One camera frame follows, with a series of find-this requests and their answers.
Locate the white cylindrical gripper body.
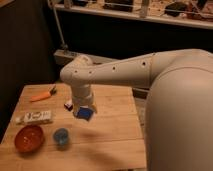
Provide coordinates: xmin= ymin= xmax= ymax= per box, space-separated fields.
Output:
xmin=71 ymin=84 xmax=95 ymax=115

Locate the pale translucent gripper finger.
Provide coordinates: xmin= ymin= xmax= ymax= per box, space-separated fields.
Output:
xmin=91 ymin=105 xmax=97 ymax=114

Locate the orange ceramic bowl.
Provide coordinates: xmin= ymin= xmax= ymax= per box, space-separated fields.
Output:
xmin=14 ymin=125 xmax=45 ymax=153

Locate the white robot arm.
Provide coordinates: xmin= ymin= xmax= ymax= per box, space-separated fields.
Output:
xmin=60 ymin=49 xmax=213 ymax=171

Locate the small dark red-white box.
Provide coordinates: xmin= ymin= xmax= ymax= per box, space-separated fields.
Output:
xmin=64 ymin=101 xmax=73 ymax=111

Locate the orange toy carrot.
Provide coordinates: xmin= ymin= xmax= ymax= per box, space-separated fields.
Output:
xmin=30 ymin=86 xmax=57 ymax=102

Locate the blue cup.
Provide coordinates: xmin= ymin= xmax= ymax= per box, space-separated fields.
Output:
xmin=53 ymin=128 xmax=69 ymax=146

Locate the white rectangular box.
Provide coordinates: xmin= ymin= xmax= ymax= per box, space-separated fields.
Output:
xmin=15 ymin=110 xmax=53 ymax=125

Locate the metal stand pole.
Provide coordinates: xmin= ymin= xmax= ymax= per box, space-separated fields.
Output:
xmin=51 ymin=0 xmax=68 ymax=51

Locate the cluttered background shelf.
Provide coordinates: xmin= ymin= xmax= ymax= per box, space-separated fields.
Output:
xmin=48 ymin=0 xmax=213 ymax=30

